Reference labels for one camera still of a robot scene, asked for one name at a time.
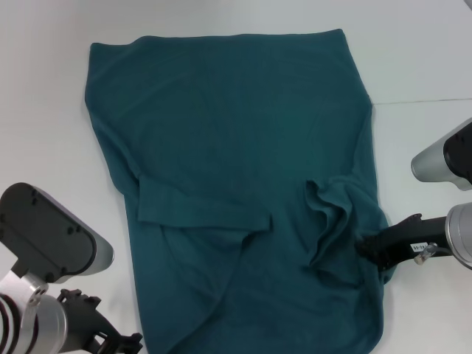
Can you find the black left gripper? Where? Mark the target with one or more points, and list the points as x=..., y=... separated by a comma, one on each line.
x=83, y=321

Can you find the teal blue shirt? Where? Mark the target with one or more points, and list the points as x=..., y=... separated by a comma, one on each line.
x=236, y=129

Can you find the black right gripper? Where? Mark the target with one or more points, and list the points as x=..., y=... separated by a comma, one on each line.
x=400, y=239

